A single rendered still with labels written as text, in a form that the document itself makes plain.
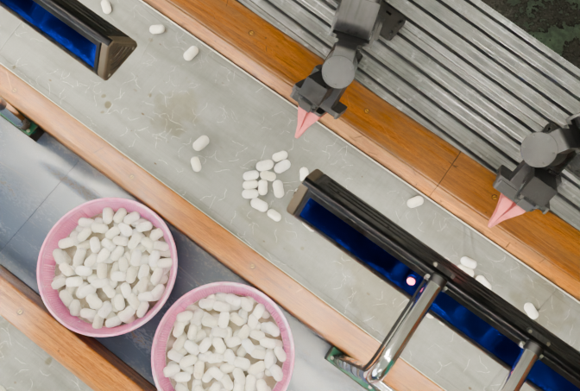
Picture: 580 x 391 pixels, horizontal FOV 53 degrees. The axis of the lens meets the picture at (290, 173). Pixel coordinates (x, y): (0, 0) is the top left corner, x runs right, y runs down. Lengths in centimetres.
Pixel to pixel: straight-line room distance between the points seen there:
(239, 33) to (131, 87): 26
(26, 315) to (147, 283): 23
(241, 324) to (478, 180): 56
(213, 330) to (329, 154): 42
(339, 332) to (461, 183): 39
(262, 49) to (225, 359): 64
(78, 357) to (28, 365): 10
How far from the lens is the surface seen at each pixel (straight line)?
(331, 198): 81
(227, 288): 116
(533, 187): 100
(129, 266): 121
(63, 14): 96
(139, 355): 125
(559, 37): 241
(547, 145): 99
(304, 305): 114
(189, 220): 116
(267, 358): 115
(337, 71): 99
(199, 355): 118
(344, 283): 117
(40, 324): 121
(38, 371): 124
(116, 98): 129
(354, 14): 104
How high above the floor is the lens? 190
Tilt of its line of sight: 75 degrees down
